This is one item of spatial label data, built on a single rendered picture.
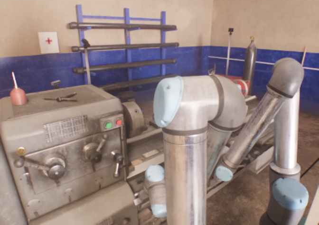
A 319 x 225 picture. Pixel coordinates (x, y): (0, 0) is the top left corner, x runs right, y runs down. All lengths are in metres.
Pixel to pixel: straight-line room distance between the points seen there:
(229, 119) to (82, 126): 0.70
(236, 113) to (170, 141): 0.18
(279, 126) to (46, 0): 3.97
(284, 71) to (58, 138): 1.01
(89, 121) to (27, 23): 3.32
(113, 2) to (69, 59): 1.47
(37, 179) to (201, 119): 0.81
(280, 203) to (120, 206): 0.79
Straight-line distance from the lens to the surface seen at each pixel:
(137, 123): 1.33
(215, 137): 0.61
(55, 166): 0.98
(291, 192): 1.15
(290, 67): 0.97
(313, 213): 0.68
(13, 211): 1.16
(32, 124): 0.99
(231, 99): 0.50
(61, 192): 1.16
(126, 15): 4.64
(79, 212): 1.20
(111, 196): 1.23
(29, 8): 4.22
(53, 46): 4.11
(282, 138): 1.17
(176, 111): 0.44
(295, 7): 5.59
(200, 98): 0.46
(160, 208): 0.91
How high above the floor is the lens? 1.66
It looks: 19 degrees down
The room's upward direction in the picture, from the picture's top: straight up
